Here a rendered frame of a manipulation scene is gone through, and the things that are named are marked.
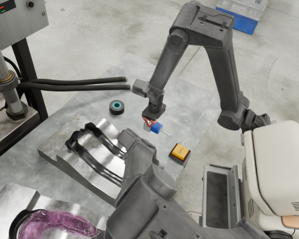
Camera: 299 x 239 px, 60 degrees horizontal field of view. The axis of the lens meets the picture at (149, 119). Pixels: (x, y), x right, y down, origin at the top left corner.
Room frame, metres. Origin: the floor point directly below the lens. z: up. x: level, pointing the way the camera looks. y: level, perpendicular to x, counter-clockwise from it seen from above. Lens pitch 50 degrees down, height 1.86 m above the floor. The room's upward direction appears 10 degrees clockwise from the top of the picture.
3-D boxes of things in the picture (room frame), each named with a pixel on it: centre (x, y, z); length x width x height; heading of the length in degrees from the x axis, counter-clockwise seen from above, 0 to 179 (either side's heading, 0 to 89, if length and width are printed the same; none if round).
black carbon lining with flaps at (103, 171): (0.56, 0.17, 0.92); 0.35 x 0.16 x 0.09; 66
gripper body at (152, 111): (0.74, -0.01, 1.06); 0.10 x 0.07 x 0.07; 156
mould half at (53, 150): (0.58, 0.18, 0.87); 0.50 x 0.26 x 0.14; 66
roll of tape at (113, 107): (0.91, 0.18, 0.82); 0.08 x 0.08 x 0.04
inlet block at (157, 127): (0.73, -0.05, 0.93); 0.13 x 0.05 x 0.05; 65
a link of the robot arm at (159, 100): (0.75, -0.01, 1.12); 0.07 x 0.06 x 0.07; 72
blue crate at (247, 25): (3.65, -0.96, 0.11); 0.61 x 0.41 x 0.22; 70
